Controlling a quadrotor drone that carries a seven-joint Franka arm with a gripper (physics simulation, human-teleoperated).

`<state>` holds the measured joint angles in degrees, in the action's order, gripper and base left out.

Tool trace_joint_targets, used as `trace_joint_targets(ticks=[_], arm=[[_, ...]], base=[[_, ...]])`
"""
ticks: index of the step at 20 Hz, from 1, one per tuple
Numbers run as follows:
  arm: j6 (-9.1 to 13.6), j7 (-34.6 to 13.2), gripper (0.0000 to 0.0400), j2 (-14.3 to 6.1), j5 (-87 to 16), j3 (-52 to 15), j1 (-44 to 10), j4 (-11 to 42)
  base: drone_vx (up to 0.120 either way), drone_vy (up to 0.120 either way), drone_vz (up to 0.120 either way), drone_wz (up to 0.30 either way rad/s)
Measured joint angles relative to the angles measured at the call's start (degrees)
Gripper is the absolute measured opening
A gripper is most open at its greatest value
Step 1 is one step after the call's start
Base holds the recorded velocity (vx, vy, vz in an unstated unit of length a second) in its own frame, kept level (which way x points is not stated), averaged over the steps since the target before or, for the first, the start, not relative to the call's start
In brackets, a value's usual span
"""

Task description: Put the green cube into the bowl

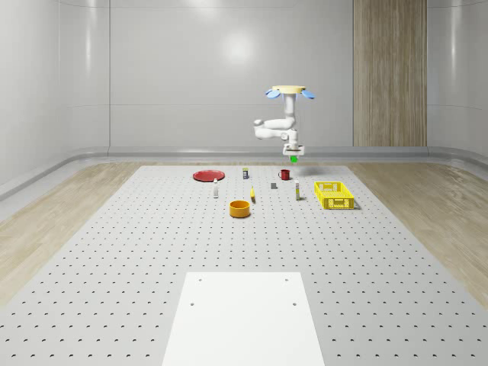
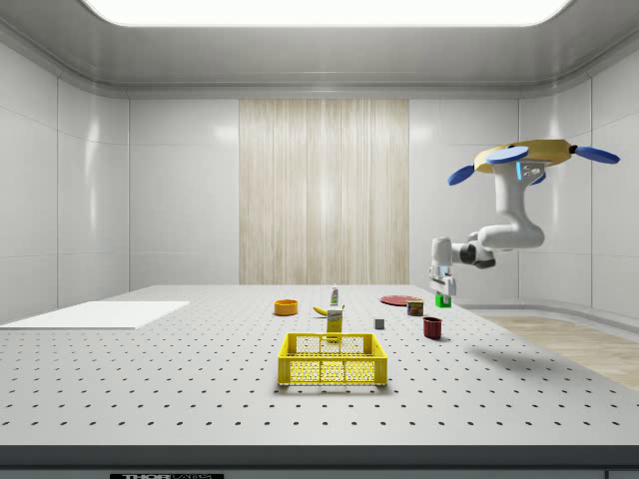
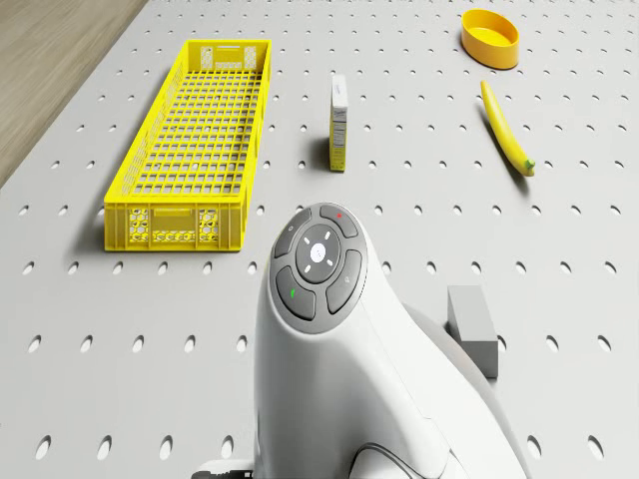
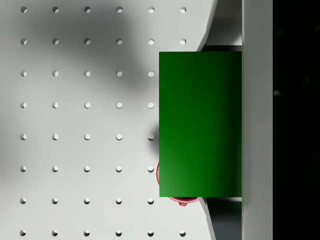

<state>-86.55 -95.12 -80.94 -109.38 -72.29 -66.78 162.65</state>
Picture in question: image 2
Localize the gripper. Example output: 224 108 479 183
426 271 459 301

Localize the red plate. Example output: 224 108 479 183
379 294 426 308

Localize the yellow and white box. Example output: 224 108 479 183
325 307 344 344

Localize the yellow basket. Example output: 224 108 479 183
277 331 390 388

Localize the drone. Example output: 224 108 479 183
446 139 622 188

